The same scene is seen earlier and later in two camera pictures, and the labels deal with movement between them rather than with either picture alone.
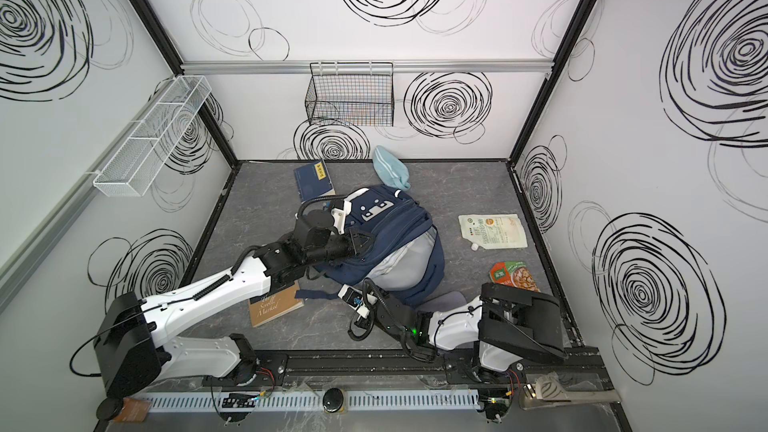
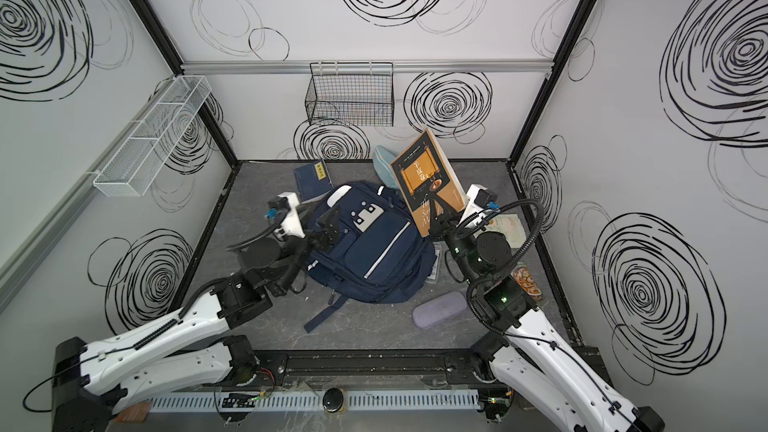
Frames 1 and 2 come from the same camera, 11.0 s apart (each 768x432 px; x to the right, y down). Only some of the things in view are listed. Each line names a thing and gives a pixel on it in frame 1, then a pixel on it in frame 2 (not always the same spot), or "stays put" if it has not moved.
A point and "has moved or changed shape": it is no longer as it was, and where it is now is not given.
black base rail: [567, 370] stays put
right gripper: [372, 301] -> [443, 225]
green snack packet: [513, 273] stays put
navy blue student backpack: [407, 252] has moved or changed shape
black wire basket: [351, 94] stays put
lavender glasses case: [442, 300] stays put
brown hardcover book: [274, 306] -> [421, 170]
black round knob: [332, 400] stays put
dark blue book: [314, 181] stays put
